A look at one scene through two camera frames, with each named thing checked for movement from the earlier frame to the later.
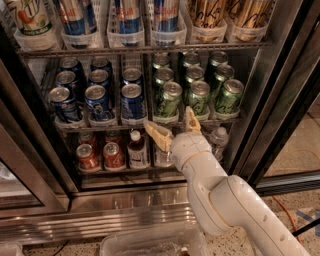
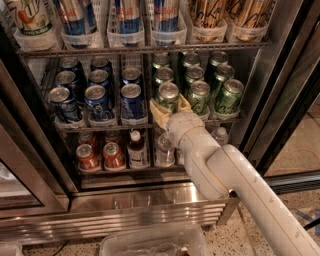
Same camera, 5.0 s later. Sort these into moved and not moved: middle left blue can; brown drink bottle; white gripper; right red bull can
Moved: white gripper
Not moved: middle left blue can; right red bull can; brown drink bottle
